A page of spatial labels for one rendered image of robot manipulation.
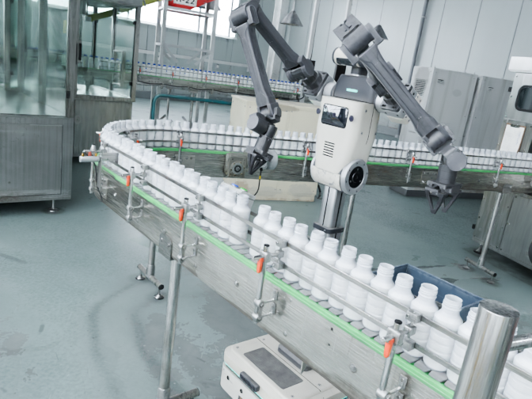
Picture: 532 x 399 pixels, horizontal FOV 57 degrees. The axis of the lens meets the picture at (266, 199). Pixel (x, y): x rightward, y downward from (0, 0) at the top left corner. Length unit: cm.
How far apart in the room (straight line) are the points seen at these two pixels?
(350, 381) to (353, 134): 105
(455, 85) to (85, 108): 515
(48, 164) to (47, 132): 28
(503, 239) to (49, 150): 435
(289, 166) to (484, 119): 516
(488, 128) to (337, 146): 638
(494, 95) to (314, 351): 717
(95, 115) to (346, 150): 515
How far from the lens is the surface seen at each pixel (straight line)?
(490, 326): 48
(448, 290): 185
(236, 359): 243
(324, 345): 134
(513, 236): 527
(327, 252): 131
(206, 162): 327
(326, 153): 210
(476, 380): 50
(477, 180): 448
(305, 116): 597
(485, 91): 814
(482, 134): 826
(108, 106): 689
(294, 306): 139
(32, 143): 469
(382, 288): 121
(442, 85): 759
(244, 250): 160
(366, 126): 205
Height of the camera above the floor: 159
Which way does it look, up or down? 15 degrees down
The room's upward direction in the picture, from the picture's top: 8 degrees clockwise
